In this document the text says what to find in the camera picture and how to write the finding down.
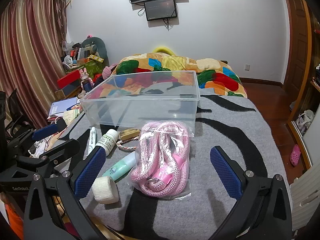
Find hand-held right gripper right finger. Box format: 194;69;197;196
208;146;293;240

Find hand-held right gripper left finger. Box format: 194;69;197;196
24;146;108;240

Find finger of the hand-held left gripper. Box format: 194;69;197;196
14;139;81;167
6;124;59;151

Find white bandage roll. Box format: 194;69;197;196
91;176;119;204

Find green squeeze tube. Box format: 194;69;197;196
102;152;137;181

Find white ointment tube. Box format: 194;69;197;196
86;127;97;157

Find blue notebook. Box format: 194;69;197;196
49;97;79;117

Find white medicine bottle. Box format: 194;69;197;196
96;129;119;156

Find black office chair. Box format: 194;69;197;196
5;89;34;140

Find grey black striped blanket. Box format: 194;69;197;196
50;87;293;240

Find orange cloth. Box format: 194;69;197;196
4;201;25;240

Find brown wooden block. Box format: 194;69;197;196
119;129;141;140

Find red box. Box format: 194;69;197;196
57;69;82;88

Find pink bunny toy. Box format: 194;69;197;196
79;67;94;92

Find pink slipper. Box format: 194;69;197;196
290;144;302;167

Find pink striped curtain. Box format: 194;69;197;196
0;0;68;130

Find clear plastic storage box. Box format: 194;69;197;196
79;70;201;137

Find pink knit hat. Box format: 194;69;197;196
102;64;120;80

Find yellow green box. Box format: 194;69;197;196
86;54;104;64

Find white bag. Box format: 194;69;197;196
297;109;314;133

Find colourful patterned blanket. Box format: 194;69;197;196
110;52;248;98

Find yellow pillow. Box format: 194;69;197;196
153;46;176;55

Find wooden door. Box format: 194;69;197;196
282;0;313;88

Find pink white cord loop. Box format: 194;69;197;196
116;139;139;152

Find pink rope in plastic bag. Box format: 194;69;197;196
130;121;195;201

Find black monitor cable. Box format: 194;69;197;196
162;17;176;31

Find small black wall monitor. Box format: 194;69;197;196
144;0;178;21

